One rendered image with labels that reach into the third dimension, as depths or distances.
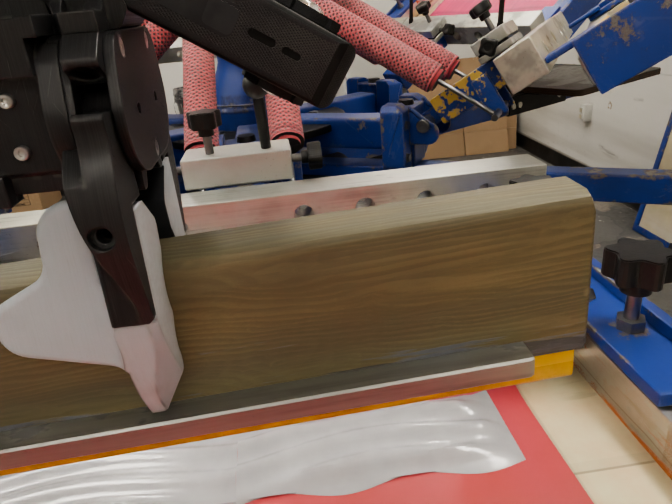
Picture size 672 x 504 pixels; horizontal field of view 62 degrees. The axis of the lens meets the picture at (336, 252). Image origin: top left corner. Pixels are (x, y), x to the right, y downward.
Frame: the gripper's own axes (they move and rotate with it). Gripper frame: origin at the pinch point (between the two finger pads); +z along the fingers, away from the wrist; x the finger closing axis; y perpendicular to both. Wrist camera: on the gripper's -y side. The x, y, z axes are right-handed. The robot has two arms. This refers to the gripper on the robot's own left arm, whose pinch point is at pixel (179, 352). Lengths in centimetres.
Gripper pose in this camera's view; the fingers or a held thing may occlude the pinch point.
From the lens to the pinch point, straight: 26.0
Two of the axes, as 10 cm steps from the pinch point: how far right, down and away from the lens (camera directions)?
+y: -9.9, 1.2, -0.7
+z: 0.8, 9.1, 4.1
